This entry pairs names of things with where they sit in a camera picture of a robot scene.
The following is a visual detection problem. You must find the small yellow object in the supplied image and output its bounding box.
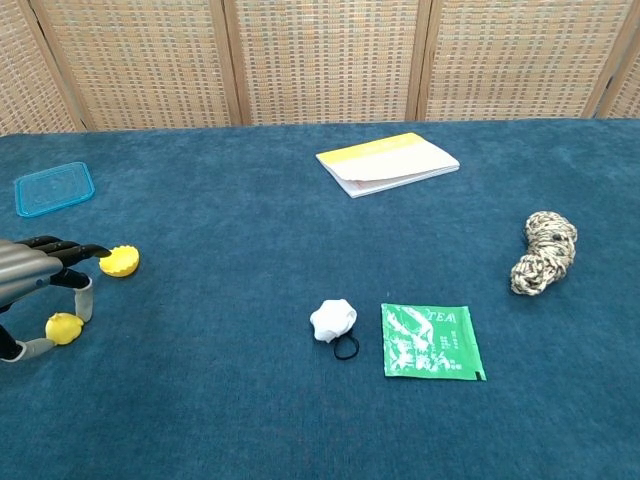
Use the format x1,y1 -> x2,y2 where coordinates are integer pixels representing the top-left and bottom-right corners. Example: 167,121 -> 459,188
44,312 -> 85,346

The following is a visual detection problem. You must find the blue transparent plastic lid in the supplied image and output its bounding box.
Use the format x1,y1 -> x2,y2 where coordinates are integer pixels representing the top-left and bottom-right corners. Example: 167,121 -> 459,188
13,161 -> 97,219

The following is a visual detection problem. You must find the yellow scalloped plastic cup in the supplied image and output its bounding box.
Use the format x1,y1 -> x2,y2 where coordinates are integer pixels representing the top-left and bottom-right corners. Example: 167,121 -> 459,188
98,244 -> 142,278

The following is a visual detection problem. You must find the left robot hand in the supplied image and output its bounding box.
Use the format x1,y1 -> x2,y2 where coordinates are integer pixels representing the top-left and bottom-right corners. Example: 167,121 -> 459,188
0,235 -> 114,364

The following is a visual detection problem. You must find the woven rattan folding screen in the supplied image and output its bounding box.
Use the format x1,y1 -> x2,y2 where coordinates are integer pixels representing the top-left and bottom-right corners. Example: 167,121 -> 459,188
0,0 -> 640,137

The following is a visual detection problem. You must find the blue table cloth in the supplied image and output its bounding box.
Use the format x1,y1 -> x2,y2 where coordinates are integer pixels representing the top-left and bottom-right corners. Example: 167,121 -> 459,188
0,117 -> 640,480

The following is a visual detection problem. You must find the beige braided rope bundle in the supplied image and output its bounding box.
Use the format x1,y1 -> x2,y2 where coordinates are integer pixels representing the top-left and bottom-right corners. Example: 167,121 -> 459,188
509,210 -> 579,297

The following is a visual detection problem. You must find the yellow and white notebook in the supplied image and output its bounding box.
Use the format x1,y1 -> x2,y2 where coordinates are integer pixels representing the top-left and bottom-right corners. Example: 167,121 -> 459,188
315,131 -> 461,200

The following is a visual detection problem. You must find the white flower hair tie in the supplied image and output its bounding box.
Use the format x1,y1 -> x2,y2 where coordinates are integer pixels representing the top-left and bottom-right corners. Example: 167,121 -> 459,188
309,298 -> 361,361

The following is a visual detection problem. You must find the green tea sachet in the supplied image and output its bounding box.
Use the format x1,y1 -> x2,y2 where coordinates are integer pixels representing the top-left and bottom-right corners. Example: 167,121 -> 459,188
380,302 -> 488,382

